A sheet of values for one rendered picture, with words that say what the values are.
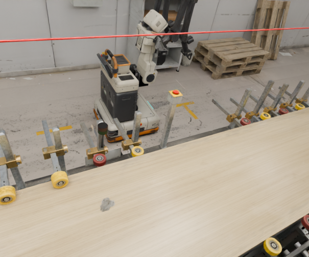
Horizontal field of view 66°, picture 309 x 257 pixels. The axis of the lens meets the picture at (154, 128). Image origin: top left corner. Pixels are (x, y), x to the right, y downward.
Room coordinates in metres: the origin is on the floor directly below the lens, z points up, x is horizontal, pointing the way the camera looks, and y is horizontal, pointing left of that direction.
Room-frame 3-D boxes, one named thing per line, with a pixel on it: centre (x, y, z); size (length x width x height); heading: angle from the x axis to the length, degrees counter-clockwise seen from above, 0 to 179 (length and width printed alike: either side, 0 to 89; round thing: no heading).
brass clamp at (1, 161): (0.76, 0.75, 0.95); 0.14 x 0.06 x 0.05; 125
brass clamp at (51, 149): (0.90, 0.55, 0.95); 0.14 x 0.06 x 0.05; 125
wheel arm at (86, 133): (1.11, 0.41, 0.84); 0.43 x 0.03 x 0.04; 35
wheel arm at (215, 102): (1.80, -0.63, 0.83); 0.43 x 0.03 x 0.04; 35
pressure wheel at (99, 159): (0.94, 0.30, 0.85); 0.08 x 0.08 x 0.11
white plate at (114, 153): (1.09, 0.31, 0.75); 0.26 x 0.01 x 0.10; 125
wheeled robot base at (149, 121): (2.34, 0.38, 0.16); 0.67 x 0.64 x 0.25; 124
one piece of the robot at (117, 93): (2.29, 0.46, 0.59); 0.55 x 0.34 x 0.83; 34
